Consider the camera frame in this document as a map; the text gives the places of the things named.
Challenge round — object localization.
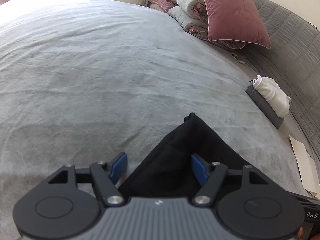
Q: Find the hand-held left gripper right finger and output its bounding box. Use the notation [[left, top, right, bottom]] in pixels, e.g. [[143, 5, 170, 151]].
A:
[[190, 154, 282, 207]]

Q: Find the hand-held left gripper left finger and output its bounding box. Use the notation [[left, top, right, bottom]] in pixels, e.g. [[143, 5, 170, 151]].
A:
[[35, 152, 128, 207]]

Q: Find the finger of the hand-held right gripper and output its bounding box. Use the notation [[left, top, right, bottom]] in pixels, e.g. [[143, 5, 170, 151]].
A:
[[285, 191, 320, 207]]

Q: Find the black shirt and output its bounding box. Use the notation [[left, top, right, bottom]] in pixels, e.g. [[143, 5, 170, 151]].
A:
[[117, 112, 253, 198]]

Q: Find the white paper sheet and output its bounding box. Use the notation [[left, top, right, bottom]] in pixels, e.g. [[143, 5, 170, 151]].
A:
[[289, 134, 317, 197]]

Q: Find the grey folded sweater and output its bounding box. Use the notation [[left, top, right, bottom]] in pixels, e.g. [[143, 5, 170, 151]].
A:
[[245, 79, 285, 130]]

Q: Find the grey bed sheet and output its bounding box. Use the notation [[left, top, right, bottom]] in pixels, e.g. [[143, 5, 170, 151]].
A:
[[0, 0, 308, 230]]

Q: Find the white folded garment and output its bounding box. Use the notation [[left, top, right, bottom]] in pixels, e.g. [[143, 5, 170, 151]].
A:
[[252, 75, 292, 118]]

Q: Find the folded grey pink quilt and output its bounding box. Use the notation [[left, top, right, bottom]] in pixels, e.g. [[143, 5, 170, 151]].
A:
[[167, 0, 248, 50]]

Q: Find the grey quilted headboard cover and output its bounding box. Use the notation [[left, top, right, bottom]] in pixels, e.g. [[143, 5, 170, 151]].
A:
[[237, 0, 320, 190]]

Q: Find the large pink pillow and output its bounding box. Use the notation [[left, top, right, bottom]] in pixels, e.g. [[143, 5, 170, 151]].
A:
[[196, 0, 272, 49]]

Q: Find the small pink cushion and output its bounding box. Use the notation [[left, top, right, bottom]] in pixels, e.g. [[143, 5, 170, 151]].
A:
[[149, 0, 175, 12]]

